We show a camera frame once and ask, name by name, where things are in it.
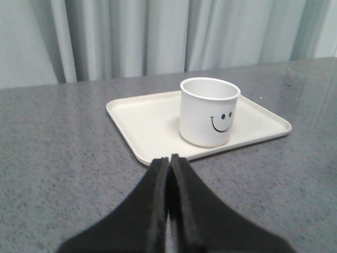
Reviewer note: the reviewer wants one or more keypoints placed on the cream rectangular tray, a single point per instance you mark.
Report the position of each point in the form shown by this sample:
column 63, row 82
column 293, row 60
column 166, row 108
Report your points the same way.
column 150, row 126

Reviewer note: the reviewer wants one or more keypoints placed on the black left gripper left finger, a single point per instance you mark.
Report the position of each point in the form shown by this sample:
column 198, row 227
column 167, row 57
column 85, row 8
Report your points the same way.
column 138, row 224

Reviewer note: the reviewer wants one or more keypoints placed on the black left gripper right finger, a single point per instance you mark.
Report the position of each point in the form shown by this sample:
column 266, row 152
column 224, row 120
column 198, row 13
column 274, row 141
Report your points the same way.
column 206, row 224

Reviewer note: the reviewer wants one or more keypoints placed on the white smiley face mug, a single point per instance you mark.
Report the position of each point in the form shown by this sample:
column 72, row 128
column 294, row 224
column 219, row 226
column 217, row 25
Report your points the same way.
column 207, row 110

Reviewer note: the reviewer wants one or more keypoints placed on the pale grey-green curtain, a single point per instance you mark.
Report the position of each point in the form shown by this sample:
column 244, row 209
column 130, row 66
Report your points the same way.
column 49, row 42

